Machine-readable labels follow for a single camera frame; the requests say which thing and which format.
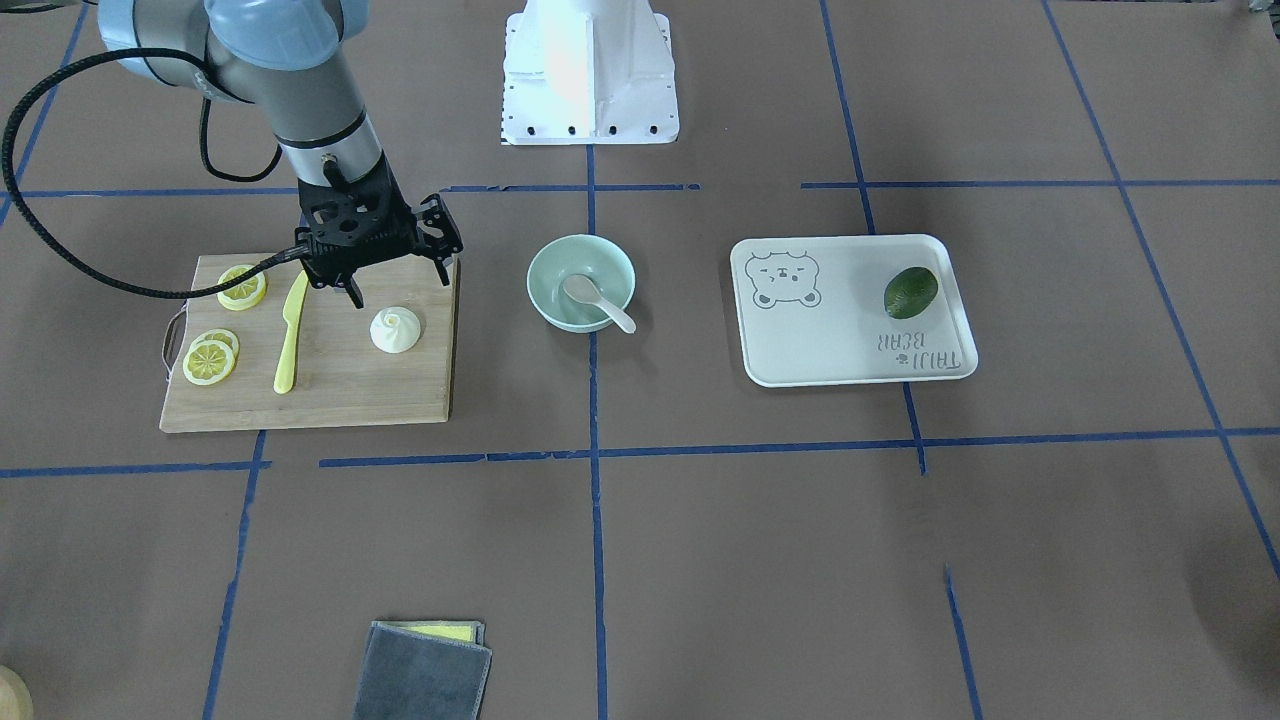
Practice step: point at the yellow plastic knife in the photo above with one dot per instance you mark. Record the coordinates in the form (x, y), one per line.
(285, 373)

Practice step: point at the white ceramic spoon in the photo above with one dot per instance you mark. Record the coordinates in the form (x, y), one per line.
(583, 290)

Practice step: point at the bamboo cutting board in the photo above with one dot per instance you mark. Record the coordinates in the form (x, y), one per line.
(342, 379)

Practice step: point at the mint green bowl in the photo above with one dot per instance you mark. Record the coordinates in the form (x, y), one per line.
(602, 260)

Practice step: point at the grey yellow sponge cloth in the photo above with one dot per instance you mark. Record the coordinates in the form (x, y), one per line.
(423, 669)

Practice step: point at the lemon slice upper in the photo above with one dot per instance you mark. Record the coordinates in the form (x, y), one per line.
(249, 290)

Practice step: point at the white bear print tray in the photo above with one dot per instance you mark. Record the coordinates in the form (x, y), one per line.
(811, 312)

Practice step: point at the lemon slice lower front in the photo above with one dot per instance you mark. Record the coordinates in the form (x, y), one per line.
(208, 362)

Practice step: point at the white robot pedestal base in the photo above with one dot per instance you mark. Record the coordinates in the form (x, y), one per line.
(588, 73)

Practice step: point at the lemon slice lower back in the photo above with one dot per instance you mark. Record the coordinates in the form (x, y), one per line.
(229, 338)

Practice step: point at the lemon slice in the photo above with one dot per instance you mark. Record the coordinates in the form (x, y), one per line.
(208, 362)
(249, 290)
(229, 338)

